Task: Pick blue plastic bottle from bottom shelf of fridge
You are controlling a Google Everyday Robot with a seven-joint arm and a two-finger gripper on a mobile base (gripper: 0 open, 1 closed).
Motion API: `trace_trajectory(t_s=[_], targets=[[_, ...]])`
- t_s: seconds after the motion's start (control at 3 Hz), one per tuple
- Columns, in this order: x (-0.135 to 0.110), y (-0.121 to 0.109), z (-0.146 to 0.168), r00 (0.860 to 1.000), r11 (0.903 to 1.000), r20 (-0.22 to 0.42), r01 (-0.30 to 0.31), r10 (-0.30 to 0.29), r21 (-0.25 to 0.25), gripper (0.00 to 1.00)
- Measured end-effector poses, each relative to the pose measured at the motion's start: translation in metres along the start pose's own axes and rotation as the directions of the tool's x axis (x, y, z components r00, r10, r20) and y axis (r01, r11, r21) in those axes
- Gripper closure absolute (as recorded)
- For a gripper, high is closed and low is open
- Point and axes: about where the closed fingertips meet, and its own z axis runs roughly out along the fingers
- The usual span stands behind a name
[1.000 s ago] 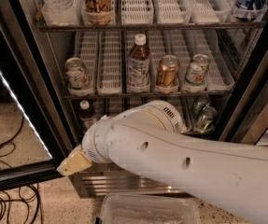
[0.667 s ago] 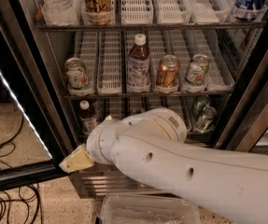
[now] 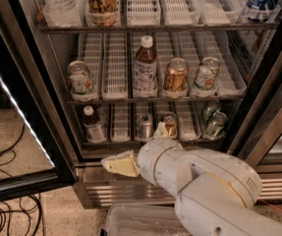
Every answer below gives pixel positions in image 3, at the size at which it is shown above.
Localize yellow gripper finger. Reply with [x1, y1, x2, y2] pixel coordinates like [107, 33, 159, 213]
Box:
[101, 150, 140, 177]
[154, 122, 169, 139]

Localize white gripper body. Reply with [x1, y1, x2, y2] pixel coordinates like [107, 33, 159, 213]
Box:
[138, 139, 193, 195]

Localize brown tea bottle bottom shelf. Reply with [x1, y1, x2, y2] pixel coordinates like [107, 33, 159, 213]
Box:
[83, 105, 106, 144]

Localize brown tea bottle shelf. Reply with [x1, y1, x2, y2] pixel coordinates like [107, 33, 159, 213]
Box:
[134, 35, 157, 92]
[83, 105, 106, 144]

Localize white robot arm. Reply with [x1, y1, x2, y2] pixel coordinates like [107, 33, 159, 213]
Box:
[101, 127, 282, 236]

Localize copper can bottom shelf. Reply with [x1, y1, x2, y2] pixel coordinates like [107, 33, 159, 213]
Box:
[161, 112, 178, 137]

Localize silver can bottom shelf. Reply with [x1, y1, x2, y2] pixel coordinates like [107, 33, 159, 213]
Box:
[139, 114, 153, 139]

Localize stainless fridge base grille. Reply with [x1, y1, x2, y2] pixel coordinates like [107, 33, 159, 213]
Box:
[73, 162, 282, 210]

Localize gold can middle shelf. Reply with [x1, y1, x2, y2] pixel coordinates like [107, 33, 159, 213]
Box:
[163, 57, 189, 92]

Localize green can rear bottom shelf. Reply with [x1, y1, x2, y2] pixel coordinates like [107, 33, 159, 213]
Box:
[200, 100, 221, 124]

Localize green can shelf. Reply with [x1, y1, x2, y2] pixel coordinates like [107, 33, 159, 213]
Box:
[204, 112, 228, 140]
[200, 100, 221, 124]

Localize green can front bottom shelf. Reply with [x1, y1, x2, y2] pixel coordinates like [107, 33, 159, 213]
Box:
[204, 112, 228, 140]

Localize brown tea bottle middle shelf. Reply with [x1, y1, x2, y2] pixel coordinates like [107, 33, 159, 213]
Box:
[134, 35, 157, 92]

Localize black fridge door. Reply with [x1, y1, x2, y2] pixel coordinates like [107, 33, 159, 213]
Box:
[0, 0, 78, 202]

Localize gold tall can top shelf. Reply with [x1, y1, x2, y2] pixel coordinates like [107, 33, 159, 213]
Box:
[87, 0, 118, 27]

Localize clear water bottle top shelf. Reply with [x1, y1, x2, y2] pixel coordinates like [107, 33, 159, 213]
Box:
[43, 0, 82, 28]

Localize clear plastic bin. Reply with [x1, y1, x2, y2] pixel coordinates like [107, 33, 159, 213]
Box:
[104, 204, 192, 236]

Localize white green can right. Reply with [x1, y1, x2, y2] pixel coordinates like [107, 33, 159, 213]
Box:
[194, 56, 220, 90]

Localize white green can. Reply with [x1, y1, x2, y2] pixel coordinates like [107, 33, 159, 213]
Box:
[68, 60, 93, 94]
[194, 56, 220, 90]

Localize white green can left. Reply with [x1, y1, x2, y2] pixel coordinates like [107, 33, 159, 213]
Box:
[68, 60, 93, 94]

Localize middle wire shelf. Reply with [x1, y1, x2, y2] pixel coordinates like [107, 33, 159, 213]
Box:
[67, 95, 243, 105]

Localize wire shelf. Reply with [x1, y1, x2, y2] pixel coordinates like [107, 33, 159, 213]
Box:
[37, 23, 279, 34]
[67, 95, 243, 105]

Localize orange cable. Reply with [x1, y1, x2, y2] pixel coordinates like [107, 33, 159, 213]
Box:
[259, 199, 282, 218]

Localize black floor cables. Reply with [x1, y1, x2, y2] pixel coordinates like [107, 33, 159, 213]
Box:
[0, 121, 46, 236]

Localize top wire shelf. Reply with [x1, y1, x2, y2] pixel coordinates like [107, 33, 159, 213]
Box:
[37, 23, 279, 34]

